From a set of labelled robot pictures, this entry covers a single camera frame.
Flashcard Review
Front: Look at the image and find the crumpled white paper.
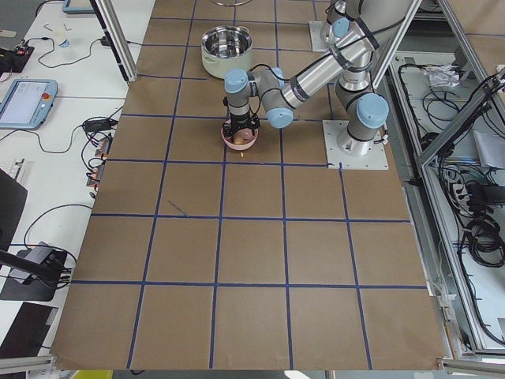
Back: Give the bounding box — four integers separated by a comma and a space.
423, 65, 460, 88

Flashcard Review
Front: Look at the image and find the pale green cooking pot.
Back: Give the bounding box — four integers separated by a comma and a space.
200, 25, 253, 79

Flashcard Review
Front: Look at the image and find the aluminium frame post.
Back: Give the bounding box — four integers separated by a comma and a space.
90, 0, 138, 83

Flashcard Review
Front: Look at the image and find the blue teach pendant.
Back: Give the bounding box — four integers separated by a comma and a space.
1, 79, 58, 130
62, 0, 94, 15

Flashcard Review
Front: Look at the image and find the glass pot lid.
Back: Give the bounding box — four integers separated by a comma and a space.
210, 0, 252, 7

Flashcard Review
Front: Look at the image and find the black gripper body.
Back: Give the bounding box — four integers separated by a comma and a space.
222, 113, 260, 137

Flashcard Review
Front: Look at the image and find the black monitor stand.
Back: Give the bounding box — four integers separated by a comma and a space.
1, 242, 75, 302

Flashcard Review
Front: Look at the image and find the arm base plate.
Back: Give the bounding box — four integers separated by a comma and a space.
323, 120, 389, 171
308, 20, 361, 54

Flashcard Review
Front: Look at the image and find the black cable bundle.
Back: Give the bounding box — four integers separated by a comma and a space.
457, 219, 504, 268

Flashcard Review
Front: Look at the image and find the black power adapter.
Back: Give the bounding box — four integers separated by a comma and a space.
82, 118, 118, 133

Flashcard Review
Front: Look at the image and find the paper cup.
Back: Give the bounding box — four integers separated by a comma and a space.
58, 39, 70, 48

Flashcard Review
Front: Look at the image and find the pink bowl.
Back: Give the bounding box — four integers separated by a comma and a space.
221, 128, 259, 151

